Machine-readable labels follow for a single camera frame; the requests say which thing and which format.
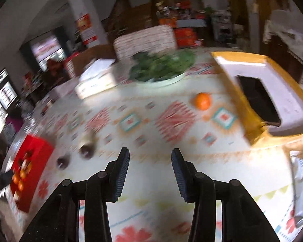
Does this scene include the plate of green spinach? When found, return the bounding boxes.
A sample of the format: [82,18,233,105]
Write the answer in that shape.
[129,49,196,82]

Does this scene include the orange red cartons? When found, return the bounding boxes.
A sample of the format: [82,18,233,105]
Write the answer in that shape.
[174,27,203,48]

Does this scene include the brown chair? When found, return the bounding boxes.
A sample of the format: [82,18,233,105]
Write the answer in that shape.
[71,44,117,77]

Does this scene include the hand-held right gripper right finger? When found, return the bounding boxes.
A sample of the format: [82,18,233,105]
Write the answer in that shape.
[171,148,281,242]

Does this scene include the patterned chair back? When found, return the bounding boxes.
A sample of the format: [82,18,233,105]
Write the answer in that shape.
[113,25,178,61]

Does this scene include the red wall calendar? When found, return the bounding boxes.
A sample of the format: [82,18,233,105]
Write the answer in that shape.
[76,14,98,45]

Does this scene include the small orange tangerine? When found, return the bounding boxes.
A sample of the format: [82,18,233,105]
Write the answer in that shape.
[194,92,213,111]

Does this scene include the golden cardboard box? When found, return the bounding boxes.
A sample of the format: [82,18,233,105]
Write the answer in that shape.
[211,51,303,146]

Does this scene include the white tissue box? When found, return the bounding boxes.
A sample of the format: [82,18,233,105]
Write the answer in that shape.
[74,58,117,100]

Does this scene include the dark purple passion fruit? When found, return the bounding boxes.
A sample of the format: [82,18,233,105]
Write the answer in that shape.
[56,155,72,170]
[79,145,96,160]

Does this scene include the pale green oval plate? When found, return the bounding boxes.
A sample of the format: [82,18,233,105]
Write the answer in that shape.
[131,67,195,87]

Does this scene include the bright window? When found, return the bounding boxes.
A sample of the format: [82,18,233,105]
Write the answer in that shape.
[32,37,66,64]

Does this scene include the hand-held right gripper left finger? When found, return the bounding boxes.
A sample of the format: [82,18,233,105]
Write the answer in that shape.
[20,147,130,242]

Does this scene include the red gift box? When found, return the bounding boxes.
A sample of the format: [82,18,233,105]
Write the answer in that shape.
[64,52,80,79]

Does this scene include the white lace covered cabinet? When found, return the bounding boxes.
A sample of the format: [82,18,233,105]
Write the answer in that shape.
[262,9,303,58]

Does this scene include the red plastic box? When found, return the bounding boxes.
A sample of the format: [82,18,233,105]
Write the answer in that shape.
[4,134,55,213]

